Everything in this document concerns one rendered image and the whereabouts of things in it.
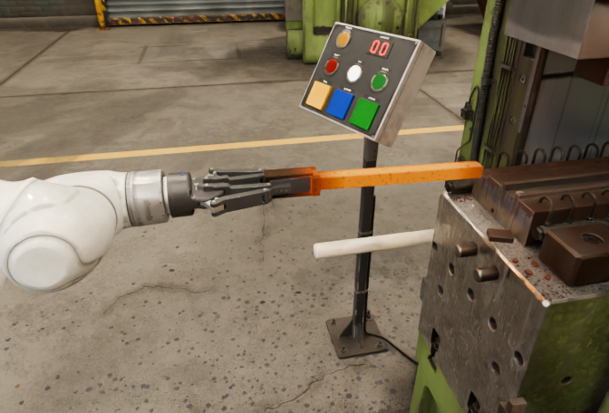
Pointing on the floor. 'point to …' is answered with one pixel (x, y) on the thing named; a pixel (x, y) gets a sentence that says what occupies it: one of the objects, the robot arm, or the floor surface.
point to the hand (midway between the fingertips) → (289, 182)
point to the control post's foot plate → (343, 329)
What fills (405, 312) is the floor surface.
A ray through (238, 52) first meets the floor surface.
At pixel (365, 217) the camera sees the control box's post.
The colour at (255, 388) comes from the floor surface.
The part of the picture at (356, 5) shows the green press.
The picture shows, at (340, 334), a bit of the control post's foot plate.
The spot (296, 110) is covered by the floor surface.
